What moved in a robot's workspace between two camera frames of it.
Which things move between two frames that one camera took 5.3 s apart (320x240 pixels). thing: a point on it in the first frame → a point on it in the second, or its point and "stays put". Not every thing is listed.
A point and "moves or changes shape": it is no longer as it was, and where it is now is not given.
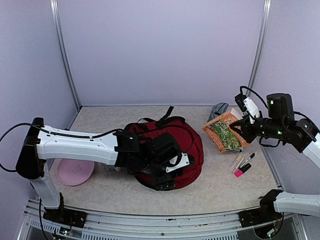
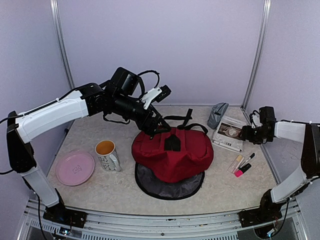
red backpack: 188,141 moves or changes shape
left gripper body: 161,183 → 143,123
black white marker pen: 252,155 stays put
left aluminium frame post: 54,8 stays put
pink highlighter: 241,169 stays put
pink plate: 73,172 stays put
